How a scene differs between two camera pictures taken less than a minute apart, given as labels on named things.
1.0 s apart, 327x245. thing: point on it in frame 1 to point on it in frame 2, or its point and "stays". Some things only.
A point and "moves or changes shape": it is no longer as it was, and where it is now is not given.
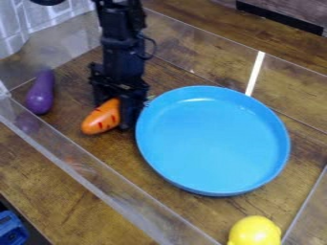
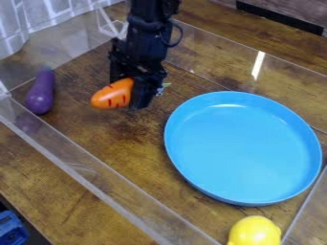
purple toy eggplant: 41,97 stays
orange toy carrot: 103,119 moves or changes shape
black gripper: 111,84 to 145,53
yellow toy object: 254,230 stays
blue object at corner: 14,231 stays
